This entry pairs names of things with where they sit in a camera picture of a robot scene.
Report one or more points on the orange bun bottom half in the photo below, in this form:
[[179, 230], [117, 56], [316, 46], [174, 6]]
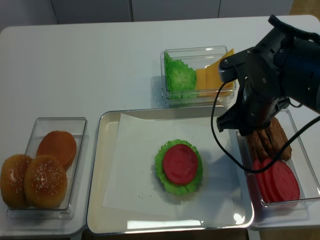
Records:
[[59, 144]]

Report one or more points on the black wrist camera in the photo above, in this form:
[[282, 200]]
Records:
[[233, 67]]

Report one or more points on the clear patty tomato container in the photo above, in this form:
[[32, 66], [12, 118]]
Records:
[[299, 164]]

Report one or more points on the clear lettuce cheese container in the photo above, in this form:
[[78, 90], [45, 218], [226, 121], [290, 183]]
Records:
[[197, 58]]

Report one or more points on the green lettuce leaf in container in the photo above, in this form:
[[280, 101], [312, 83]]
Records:
[[180, 78]]

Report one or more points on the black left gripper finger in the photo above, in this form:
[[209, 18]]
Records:
[[227, 120]]

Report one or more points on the large yellow cheese slice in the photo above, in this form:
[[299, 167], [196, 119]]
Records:
[[212, 74]]

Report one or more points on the sesame bun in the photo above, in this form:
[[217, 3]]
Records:
[[45, 182], [12, 181]]

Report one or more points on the clear plastic bun container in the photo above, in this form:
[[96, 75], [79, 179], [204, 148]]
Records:
[[77, 127]]

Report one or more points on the white parchment paper sheet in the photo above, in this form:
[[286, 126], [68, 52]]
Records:
[[133, 186]]

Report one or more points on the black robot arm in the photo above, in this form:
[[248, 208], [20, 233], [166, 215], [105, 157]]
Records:
[[306, 60]]

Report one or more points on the white metal tray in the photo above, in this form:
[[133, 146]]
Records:
[[101, 220]]

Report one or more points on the green lettuce leaf on tray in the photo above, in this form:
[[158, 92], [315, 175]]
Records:
[[170, 187]]

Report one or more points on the right sesame bun top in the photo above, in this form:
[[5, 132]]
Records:
[[45, 182]]

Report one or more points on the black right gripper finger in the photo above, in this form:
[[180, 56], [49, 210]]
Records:
[[282, 103]]

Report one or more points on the left sesame bun top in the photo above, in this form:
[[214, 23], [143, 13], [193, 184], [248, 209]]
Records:
[[12, 181]]

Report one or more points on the red tomato slice on tray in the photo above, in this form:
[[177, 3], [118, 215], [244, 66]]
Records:
[[180, 164]]

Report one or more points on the small yellow cheese slice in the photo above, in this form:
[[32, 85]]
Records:
[[201, 83]]

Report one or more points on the middle red tomato slice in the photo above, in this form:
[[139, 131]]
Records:
[[270, 186]]

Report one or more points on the left red tomato slice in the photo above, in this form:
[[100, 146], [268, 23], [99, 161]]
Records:
[[260, 181]]

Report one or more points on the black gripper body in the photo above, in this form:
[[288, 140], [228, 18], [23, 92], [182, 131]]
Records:
[[270, 72]]

